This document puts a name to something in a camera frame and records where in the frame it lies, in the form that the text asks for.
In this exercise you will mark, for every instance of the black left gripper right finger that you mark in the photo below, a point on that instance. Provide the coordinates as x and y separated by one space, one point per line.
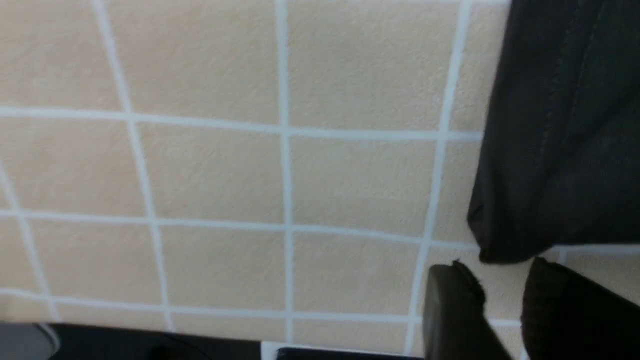
566 316

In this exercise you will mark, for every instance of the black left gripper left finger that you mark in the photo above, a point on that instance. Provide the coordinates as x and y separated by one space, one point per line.
454 326

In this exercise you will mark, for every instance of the dark gray long-sleeved shirt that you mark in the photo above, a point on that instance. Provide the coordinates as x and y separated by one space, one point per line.
559 162

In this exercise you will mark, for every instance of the beige checkered table mat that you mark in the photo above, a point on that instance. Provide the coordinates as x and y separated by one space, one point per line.
277 170

